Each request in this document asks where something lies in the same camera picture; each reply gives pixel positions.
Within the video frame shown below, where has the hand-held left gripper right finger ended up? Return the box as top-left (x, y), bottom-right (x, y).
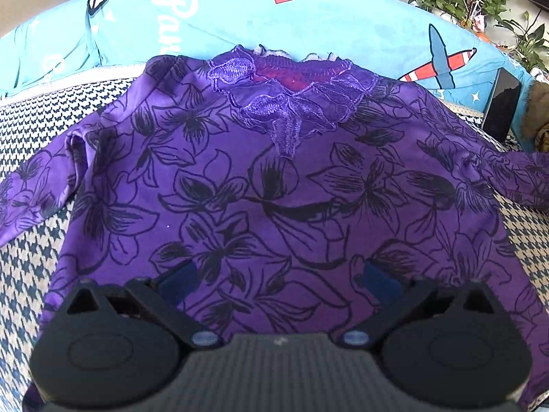
top-left (343, 260), bottom-right (495, 349)

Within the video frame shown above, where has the peace lily plant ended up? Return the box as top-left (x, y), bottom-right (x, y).
top-left (492, 11), bottom-right (549, 79)

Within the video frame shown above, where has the brown patterned scarf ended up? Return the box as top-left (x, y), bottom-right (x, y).
top-left (521, 81), bottom-right (549, 153)

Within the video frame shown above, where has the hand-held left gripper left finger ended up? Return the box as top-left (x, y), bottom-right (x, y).
top-left (64, 262), bottom-right (224, 349)

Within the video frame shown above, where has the blue airplane print sofa cover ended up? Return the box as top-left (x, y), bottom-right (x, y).
top-left (0, 0), bottom-right (538, 104)

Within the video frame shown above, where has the black smartphone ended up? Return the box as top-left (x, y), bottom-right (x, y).
top-left (481, 69), bottom-right (523, 144)

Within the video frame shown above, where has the purple floral blouse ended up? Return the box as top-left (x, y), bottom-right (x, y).
top-left (0, 45), bottom-right (549, 412)

